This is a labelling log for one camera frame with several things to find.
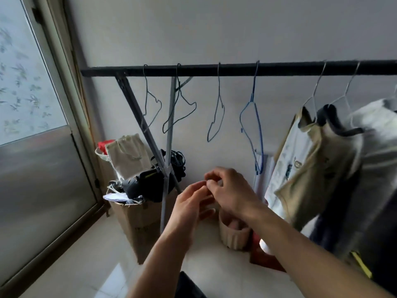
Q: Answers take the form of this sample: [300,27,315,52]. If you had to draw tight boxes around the beige canvas tote bag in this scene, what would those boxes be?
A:
[105,133,153,181]

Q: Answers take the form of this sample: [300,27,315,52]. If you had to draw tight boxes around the person's dark trouser leg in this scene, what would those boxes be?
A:
[175,271,207,298]

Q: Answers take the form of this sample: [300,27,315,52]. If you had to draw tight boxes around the bright blue wire hanger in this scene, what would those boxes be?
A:
[239,61,264,175]

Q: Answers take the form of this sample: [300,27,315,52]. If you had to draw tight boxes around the dark grey garment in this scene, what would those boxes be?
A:
[310,104,397,296]

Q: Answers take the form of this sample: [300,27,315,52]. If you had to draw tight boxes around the small black wire hanger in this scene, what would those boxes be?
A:
[141,64,163,133]

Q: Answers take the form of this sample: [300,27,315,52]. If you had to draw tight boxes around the red flat box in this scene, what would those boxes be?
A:
[249,232,286,273]

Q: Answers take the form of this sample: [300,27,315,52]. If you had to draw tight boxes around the beige printed t-shirt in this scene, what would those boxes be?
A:
[264,107,364,232]

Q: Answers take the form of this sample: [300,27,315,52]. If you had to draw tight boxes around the white leaning boards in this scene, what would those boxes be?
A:
[252,153,276,203]

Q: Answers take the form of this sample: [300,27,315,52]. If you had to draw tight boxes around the white round item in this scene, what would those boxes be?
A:
[259,238,275,256]

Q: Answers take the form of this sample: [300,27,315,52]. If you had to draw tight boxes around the wide black wire hanger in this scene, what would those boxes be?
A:
[162,63,197,134]

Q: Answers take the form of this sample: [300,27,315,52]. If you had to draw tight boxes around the black strap bundle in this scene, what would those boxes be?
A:
[151,149,187,183]

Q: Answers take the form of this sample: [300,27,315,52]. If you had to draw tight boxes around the black clothes rack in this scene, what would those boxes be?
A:
[80,60,397,195]

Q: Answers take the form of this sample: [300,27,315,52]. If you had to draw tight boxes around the beige ribbed basket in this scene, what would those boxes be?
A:
[218,209,251,251]

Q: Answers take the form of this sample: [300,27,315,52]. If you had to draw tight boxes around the dark blue wire hanger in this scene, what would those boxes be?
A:
[207,62,226,143]

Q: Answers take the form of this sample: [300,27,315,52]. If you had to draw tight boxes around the yellow item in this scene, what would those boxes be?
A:
[350,251,373,280]

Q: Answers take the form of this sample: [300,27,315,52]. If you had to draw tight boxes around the person's left forearm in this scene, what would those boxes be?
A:
[127,228,194,298]

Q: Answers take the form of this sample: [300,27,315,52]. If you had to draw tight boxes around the grey metal pole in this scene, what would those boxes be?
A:
[159,76,193,234]

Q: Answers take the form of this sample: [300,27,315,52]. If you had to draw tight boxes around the frosted glass sliding door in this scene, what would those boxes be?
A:
[0,0,106,290]

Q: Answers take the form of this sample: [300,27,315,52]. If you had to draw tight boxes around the brown cardboard box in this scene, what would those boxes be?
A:
[108,189,179,265]

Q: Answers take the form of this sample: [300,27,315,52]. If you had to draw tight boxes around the person's left hand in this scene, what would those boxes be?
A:
[164,180,216,245]

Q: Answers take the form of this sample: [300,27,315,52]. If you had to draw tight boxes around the black bag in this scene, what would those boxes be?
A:
[121,166,170,203]

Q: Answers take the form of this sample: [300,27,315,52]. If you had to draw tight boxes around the white garment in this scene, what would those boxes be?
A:
[347,99,397,247]

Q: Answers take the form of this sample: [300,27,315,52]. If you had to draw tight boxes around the white wire hanger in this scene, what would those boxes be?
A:
[328,61,361,114]
[303,61,327,122]

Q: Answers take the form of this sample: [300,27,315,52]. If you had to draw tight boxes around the person's right forearm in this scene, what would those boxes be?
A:
[242,202,396,298]

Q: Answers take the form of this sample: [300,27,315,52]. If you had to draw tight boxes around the white papers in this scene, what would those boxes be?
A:
[103,182,144,205]

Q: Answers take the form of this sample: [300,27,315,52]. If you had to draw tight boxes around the person's right hand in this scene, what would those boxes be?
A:
[204,167,265,221]

